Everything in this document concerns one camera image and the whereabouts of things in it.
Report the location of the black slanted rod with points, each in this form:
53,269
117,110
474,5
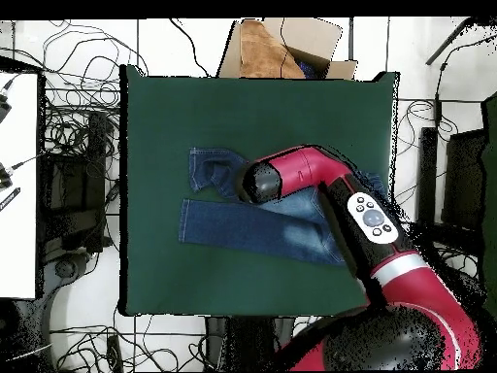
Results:
446,42

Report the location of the dark blue fabric item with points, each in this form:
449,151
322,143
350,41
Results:
306,70

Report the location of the blue denim jeans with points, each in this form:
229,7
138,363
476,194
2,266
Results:
233,225

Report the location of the cardboard box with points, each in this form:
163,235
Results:
310,37

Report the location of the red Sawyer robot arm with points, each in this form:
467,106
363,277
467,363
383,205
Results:
310,171

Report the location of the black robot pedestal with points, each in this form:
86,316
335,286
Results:
248,342

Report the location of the brown cloth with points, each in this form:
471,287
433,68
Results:
260,54

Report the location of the white table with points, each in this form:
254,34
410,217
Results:
19,241

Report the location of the black power strip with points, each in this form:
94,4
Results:
114,353

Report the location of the green covered side table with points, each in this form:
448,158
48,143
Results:
490,194

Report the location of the black office chair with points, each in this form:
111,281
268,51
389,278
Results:
77,186
462,178

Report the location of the dark green table cloth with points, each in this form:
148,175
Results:
252,108

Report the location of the black label strip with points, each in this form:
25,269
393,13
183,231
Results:
9,199

